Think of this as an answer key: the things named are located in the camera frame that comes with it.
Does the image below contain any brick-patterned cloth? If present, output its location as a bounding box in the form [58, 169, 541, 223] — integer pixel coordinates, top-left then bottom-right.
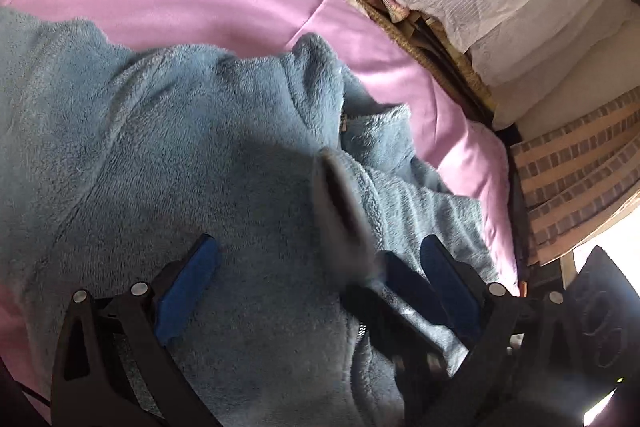
[510, 94, 640, 265]

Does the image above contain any black cable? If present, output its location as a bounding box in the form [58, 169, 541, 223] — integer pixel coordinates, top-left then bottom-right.
[20, 386, 52, 409]

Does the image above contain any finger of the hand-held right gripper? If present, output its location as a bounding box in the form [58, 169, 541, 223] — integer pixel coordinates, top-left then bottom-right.
[380, 251, 473, 358]
[344, 281, 453, 427]

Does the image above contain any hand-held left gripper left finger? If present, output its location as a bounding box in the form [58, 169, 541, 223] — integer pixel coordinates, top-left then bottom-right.
[50, 234, 223, 427]

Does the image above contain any tan woven mat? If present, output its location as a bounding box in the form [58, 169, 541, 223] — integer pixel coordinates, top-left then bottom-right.
[345, 0, 501, 122]

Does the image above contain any blue fleece garment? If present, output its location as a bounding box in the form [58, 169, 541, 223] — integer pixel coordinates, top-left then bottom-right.
[0, 7, 501, 427]

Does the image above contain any white folded quilt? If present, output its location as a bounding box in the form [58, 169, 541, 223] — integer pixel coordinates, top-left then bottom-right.
[470, 14, 638, 135]

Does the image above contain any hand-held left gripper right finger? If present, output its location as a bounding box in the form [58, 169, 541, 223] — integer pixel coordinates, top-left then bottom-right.
[415, 234, 591, 427]

